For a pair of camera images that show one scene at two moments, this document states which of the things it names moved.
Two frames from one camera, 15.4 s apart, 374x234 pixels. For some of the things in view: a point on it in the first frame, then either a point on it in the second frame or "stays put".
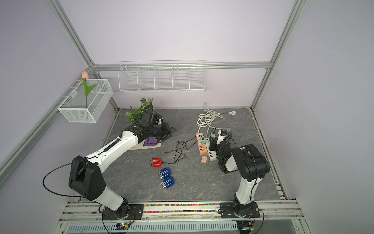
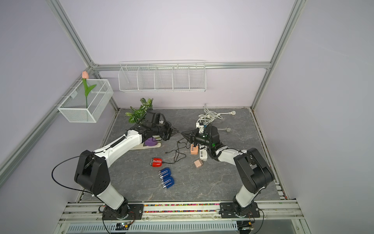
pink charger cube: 205,159 to 198,163
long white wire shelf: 162,76 stays put
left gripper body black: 160,132 stays put
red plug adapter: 156,162 stays put
